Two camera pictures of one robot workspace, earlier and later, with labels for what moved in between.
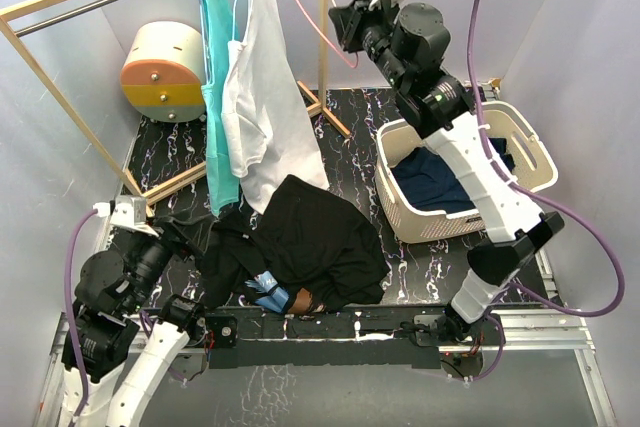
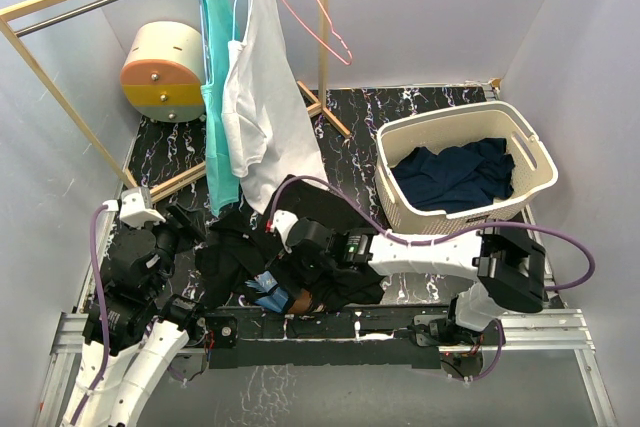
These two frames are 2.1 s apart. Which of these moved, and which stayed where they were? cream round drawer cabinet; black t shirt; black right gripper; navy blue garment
Moved: black right gripper
Stayed: cream round drawer cabinet; black t shirt; navy blue garment
